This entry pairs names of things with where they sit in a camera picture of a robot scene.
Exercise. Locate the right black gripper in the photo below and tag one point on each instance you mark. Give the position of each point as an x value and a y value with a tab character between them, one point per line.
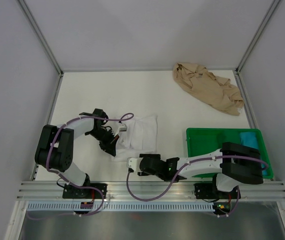
155	156

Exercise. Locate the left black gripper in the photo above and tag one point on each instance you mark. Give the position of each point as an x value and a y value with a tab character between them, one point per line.
110	146

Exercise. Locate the white t shirt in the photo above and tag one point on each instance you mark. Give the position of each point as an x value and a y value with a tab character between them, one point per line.
139	138

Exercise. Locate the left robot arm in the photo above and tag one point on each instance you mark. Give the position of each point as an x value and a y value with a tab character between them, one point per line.
55	149

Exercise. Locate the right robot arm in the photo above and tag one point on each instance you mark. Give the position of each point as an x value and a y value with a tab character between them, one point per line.
232	164

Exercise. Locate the green plastic tray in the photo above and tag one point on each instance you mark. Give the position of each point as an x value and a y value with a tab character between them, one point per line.
201	141

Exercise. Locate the beige t shirt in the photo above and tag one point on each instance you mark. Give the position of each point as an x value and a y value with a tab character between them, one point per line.
216	91

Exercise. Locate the teal rolled t shirt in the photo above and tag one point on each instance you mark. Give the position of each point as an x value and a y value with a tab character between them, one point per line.
253	138

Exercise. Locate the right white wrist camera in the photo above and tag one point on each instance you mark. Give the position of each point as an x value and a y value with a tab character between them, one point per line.
134	164

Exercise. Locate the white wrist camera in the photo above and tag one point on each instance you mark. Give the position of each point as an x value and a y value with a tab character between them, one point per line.
121	127
134	164

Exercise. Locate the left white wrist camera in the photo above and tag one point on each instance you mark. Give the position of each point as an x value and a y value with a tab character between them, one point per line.
121	127

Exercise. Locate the white slotted cable duct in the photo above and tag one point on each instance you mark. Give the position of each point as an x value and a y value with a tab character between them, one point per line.
122	206

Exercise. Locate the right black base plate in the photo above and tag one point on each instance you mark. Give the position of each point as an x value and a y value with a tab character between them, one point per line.
208	191

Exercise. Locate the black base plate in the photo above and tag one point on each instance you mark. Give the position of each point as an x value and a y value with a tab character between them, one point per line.
208	191
71	192

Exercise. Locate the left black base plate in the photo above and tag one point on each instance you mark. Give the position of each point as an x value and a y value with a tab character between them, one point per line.
71	192

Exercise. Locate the aluminium front rail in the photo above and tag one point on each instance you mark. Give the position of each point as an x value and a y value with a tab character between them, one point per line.
269	191

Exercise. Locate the left aluminium frame post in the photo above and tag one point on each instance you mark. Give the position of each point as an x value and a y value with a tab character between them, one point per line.
39	35

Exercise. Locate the aluminium frame post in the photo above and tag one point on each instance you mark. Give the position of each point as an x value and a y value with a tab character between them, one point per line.
258	34
39	35

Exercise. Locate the right aluminium frame post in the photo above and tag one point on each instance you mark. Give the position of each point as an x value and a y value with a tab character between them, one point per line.
258	34

